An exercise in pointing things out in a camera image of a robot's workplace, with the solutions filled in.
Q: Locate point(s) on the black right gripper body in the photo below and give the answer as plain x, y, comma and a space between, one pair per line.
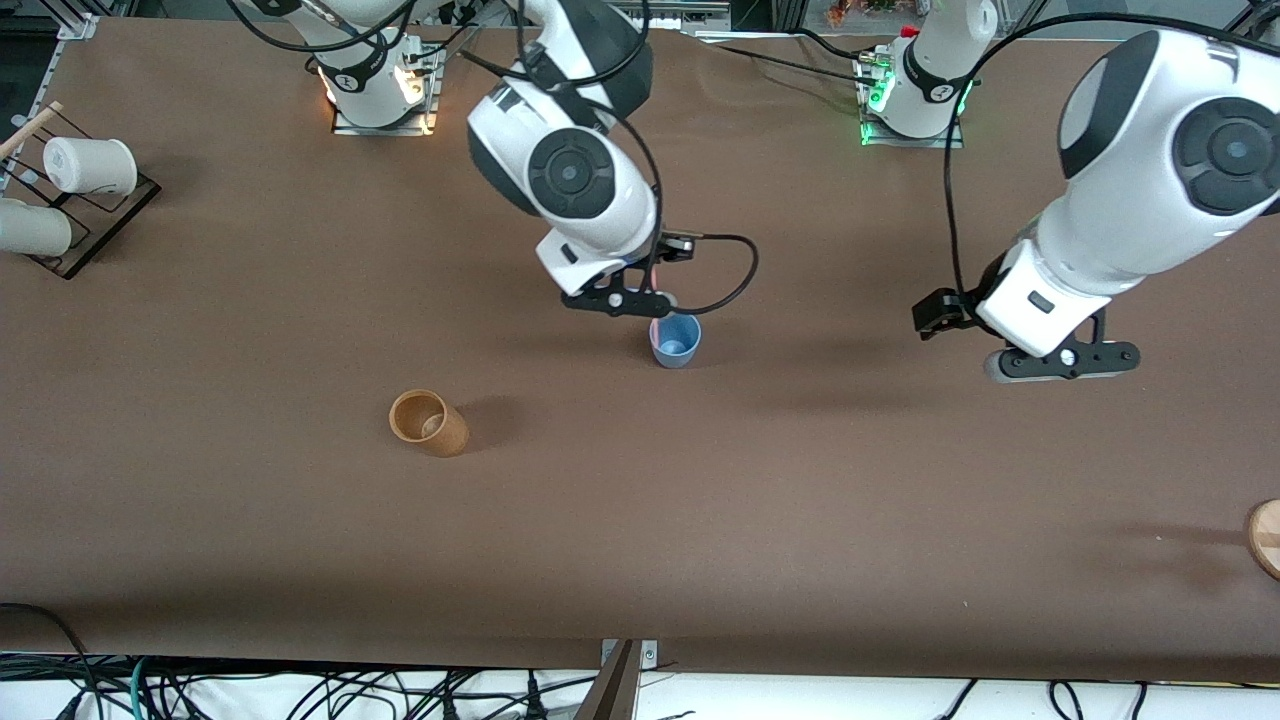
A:
672, 247

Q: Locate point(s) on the pink straw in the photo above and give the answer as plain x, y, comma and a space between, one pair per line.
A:
654, 330

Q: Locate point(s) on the blue cup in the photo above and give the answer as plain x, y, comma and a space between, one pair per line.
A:
685, 345

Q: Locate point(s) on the brown wooden cup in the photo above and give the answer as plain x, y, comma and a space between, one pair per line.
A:
445, 435

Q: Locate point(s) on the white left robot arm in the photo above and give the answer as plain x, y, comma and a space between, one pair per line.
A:
1150, 150

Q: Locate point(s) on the white cup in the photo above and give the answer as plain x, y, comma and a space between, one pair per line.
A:
90, 165
30, 228

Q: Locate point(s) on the grey equipment box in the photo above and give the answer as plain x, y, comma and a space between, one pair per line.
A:
690, 12

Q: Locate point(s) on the colourful background object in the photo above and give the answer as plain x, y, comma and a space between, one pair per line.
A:
860, 10

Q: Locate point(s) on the round wooden disc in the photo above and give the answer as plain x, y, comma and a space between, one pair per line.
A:
1266, 540

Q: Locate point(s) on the wooden stick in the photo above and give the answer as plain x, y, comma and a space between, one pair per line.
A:
30, 128

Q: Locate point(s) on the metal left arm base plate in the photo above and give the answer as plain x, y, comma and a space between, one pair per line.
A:
900, 141

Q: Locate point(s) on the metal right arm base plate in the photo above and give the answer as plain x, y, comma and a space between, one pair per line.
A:
425, 110

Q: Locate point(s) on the small metal table bracket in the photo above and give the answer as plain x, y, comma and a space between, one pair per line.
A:
650, 655

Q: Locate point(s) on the metal table corner bracket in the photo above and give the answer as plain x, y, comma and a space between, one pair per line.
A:
78, 26

